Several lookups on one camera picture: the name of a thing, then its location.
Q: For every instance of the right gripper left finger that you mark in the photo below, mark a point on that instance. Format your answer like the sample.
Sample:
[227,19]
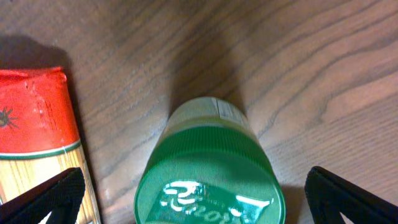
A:
[58,198]

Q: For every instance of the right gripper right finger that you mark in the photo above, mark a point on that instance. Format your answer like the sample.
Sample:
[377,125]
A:
[331,198]

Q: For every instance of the orange spaghetti packet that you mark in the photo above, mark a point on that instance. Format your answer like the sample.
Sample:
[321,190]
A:
[39,135]

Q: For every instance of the green lid jar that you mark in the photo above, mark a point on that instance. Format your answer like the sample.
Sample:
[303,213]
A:
[209,167]

